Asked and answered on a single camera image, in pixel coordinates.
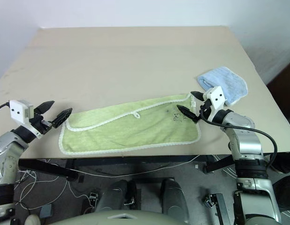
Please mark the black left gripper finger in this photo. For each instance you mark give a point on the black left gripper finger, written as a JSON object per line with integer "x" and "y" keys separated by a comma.
{"x": 61, "y": 118}
{"x": 45, "y": 106}

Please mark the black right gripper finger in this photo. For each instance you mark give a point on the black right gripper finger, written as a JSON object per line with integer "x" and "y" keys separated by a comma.
{"x": 188, "y": 113}
{"x": 197, "y": 95}

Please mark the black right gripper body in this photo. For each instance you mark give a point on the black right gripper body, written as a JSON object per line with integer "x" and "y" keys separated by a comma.
{"x": 205, "y": 108}

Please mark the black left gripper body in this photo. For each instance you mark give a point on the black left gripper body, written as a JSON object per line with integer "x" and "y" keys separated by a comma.
{"x": 40, "y": 125}

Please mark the green towel with white trim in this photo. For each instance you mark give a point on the green towel with white trim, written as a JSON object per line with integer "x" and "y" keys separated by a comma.
{"x": 126, "y": 131}

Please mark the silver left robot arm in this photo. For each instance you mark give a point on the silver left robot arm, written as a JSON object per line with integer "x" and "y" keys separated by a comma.
{"x": 9, "y": 150}

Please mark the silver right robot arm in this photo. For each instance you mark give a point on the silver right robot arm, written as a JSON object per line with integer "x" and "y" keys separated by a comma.
{"x": 248, "y": 145}

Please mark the blue cloth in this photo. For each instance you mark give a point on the blue cloth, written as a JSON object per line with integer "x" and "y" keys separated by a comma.
{"x": 229, "y": 80}

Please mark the small metal caster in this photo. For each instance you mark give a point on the small metal caster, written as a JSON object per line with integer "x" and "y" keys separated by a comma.
{"x": 93, "y": 198}
{"x": 209, "y": 201}

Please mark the grey right robot leg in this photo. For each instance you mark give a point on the grey right robot leg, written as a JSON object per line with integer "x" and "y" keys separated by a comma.
{"x": 174, "y": 199}

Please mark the grey robot leg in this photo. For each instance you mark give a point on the grey robot leg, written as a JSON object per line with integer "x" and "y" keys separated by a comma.
{"x": 174, "y": 199}
{"x": 116, "y": 194}

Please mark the grey left robot leg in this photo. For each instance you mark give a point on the grey left robot leg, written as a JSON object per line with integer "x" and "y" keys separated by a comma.
{"x": 116, "y": 194}

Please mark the beige round object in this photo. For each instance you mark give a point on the beige round object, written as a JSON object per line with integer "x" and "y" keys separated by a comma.
{"x": 32, "y": 220}

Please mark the black metal bar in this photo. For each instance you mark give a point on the black metal bar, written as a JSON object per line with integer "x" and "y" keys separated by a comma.
{"x": 222, "y": 208}

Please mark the grey-green robot torso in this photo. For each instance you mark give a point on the grey-green robot torso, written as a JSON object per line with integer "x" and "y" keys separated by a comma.
{"x": 112, "y": 219}

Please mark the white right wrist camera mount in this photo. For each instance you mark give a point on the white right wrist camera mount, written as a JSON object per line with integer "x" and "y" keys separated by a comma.
{"x": 216, "y": 97}

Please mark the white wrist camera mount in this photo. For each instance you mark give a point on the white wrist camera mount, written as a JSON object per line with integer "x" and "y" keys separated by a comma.
{"x": 18, "y": 111}
{"x": 216, "y": 97}

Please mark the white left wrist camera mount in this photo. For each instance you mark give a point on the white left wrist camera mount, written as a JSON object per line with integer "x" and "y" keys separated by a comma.
{"x": 18, "y": 111}

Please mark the black table frame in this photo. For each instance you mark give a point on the black table frame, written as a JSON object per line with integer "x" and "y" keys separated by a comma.
{"x": 135, "y": 161}

